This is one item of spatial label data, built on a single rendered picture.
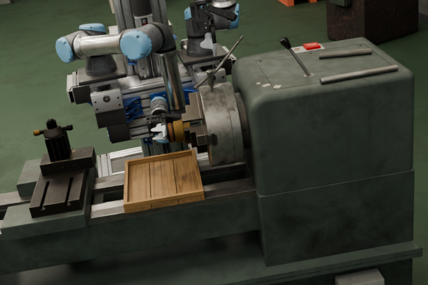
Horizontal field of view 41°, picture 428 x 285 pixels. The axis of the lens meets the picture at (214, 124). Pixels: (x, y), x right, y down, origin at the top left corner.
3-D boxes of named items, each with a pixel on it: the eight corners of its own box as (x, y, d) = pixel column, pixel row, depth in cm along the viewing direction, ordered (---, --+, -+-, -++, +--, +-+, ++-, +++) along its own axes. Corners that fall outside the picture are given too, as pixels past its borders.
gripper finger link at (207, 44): (202, 58, 221) (199, 34, 220) (217, 55, 222) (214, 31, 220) (202, 58, 218) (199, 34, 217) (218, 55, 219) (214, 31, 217)
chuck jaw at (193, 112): (210, 118, 226) (205, 90, 229) (211, 116, 222) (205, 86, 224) (182, 123, 226) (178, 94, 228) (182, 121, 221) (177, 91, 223)
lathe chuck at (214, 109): (224, 132, 246) (217, 68, 228) (237, 179, 220) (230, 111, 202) (203, 136, 245) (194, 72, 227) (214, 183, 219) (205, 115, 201)
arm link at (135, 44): (80, 55, 272) (168, 49, 240) (56, 65, 261) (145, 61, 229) (72, 30, 268) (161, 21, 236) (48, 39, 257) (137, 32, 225)
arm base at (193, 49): (184, 50, 290) (181, 31, 286) (213, 45, 293) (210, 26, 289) (189, 58, 277) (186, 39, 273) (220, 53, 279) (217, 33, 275)
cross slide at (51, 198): (90, 156, 247) (88, 147, 246) (81, 209, 208) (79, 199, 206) (48, 163, 246) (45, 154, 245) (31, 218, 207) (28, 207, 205)
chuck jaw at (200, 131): (212, 122, 220) (215, 132, 208) (213, 134, 221) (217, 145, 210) (183, 126, 219) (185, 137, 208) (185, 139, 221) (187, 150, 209)
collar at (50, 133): (65, 128, 229) (64, 121, 228) (63, 136, 222) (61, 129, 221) (45, 131, 229) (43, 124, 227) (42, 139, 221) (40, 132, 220)
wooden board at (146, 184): (195, 156, 248) (194, 148, 247) (205, 200, 215) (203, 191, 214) (126, 168, 246) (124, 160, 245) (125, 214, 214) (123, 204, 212)
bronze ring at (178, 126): (188, 113, 225) (164, 117, 225) (190, 123, 217) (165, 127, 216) (191, 134, 229) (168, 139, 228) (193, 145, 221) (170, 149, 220)
